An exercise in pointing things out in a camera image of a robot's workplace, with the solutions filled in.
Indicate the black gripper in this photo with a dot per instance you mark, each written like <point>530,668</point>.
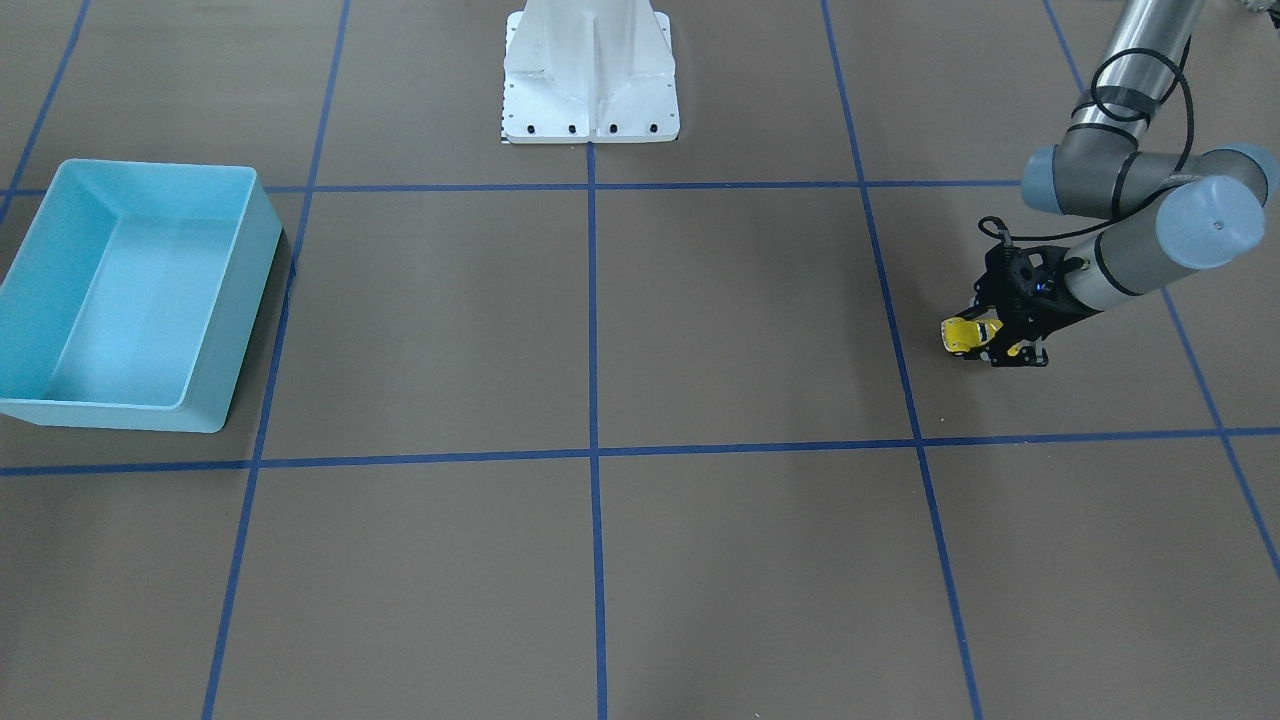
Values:
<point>1046,309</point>

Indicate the yellow beetle toy car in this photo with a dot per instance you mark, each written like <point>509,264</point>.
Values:
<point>956,334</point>

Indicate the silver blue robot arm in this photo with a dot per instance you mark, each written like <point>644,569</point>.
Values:
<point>1158,216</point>

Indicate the light blue plastic bin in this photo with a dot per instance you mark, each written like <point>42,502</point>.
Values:
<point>131,301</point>

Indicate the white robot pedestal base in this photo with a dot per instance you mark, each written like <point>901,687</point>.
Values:
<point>589,72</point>

